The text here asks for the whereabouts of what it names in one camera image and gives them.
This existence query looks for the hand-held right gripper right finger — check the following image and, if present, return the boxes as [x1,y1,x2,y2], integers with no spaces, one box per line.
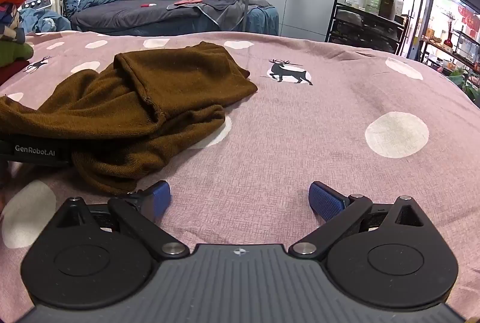
[289,181,428,261]

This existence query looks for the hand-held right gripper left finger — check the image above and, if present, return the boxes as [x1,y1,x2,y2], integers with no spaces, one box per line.
[52,180,190,261]

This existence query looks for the brown sweater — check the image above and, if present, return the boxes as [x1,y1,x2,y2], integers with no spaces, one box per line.
[0,41,259,196]

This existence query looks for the pink spotted bed cover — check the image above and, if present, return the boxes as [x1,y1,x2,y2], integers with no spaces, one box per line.
[0,31,480,313]

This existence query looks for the dark red folded cloth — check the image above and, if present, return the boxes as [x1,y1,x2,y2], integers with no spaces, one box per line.
[0,59,31,85]

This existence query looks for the green folded cloth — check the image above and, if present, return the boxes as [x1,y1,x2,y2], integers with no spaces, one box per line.
[0,43,34,63]

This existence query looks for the light blue duvet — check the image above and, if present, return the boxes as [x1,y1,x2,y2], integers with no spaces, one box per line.
[19,8,72,34]

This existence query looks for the patterned folded cloth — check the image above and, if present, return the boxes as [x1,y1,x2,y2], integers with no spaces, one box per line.
[0,3,28,44]

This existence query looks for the dark grey massage bed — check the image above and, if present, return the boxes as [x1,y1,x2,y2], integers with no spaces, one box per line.
[70,0,280,37]

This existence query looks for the black trolley cart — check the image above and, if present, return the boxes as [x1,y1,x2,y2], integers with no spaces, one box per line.
[325,0,409,55]

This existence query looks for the green plants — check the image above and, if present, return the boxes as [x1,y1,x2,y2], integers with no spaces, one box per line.
[449,67,480,103]

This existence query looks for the grey towel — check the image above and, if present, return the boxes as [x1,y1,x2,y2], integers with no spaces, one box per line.
[167,0,277,32]

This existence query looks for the display rack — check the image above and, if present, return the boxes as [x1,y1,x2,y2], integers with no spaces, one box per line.
[419,28,480,76]

